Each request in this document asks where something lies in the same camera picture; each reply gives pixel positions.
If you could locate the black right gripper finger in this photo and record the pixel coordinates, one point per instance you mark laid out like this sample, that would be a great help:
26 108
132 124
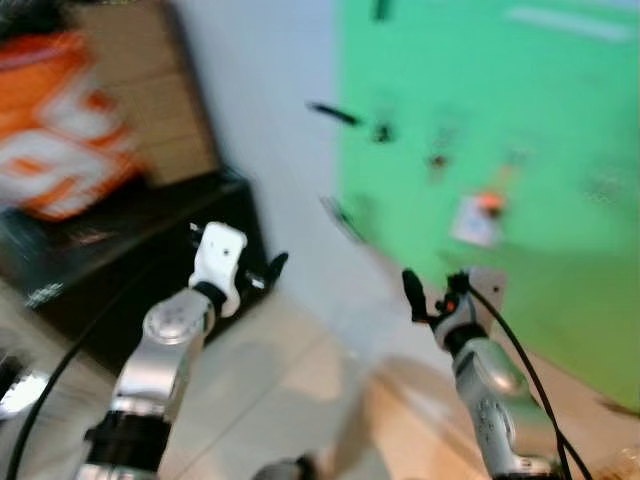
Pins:
414 292
456 285

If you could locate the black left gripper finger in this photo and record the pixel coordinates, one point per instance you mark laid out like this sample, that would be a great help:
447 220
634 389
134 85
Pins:
276 268

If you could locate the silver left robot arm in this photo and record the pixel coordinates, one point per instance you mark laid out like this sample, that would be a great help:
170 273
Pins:
165 345

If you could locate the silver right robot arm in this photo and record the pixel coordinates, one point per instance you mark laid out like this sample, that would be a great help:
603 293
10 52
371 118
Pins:
495 400

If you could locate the small black hook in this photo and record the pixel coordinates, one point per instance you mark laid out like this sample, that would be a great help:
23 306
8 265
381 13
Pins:
383 131
437 160

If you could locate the black low cabinet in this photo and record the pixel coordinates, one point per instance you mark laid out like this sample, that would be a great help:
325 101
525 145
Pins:
110 270

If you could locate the grey robot foot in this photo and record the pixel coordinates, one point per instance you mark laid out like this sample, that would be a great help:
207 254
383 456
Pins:
288 469

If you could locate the brown cardboard box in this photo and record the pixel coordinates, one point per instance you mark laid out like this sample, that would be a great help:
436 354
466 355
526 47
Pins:
150 90

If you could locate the orange and white bag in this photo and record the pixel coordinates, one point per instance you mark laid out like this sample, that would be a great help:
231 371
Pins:
55 130

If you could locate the shiny silver object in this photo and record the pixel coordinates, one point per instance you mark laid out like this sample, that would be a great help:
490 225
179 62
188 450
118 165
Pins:
20 388

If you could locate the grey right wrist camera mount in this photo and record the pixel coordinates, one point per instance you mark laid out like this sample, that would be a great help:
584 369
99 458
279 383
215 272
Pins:
488 288

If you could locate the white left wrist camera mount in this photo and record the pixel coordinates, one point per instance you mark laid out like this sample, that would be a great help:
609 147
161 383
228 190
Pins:
218 255

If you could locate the long black wall hook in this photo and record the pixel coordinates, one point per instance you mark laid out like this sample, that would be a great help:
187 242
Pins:
333 113

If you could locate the green wall board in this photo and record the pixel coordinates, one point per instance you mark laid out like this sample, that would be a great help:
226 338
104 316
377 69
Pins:
540 110

